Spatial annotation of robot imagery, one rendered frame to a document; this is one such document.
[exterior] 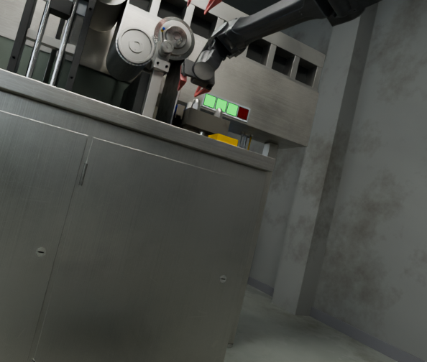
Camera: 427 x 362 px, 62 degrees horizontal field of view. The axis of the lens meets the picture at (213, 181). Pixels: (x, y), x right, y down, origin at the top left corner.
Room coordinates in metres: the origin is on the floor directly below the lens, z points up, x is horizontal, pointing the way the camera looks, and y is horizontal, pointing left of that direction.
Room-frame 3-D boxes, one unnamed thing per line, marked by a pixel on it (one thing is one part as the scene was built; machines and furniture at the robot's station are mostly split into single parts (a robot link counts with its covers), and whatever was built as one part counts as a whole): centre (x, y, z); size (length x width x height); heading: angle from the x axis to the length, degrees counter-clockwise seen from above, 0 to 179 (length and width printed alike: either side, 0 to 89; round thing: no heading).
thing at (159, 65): (1.14, 0.26, 1.05); 0.06 x 0.05 x 0.31; 24
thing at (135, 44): (1.26, 0.40, 1.17); 0.26 x 0.12 x 0.12; 24
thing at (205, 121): (1.42, 0.15, 1.00); 0.40 x 0.16 x 0.06; 24
